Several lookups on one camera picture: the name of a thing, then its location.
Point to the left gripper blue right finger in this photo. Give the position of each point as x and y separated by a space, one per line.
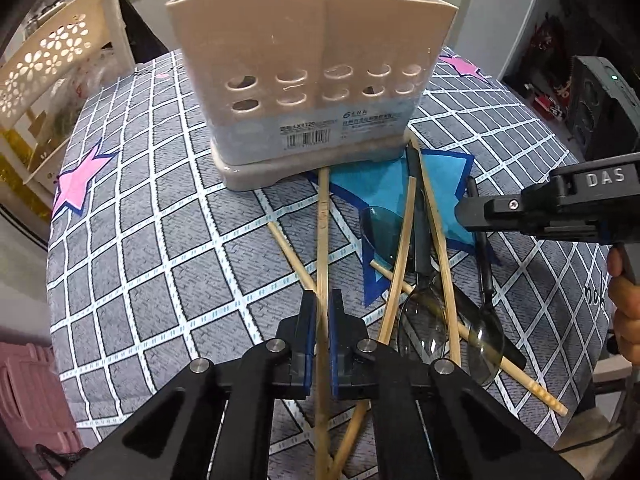
350 381

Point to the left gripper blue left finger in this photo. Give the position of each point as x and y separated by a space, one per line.
294 372

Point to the plain bamboo chopstick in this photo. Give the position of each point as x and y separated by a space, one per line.
321 404

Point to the black handled spoon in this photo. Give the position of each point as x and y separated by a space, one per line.
423 331

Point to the dark translucent spoon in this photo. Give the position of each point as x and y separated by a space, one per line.
381 227

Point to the small black spoon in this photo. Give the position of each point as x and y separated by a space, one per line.
487 299

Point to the chopstick with blue end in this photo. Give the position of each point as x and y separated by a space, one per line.
535 388

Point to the person's right hand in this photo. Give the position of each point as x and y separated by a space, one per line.
626 297

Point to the grey checkered tablecloth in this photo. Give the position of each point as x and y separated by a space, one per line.
162 263

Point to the pink plastic stool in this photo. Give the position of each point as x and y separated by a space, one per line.
34 411

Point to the beige plastic utensil holder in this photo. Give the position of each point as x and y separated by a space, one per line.
289 86

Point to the beige flower-cutout storage rack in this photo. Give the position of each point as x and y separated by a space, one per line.
80 29

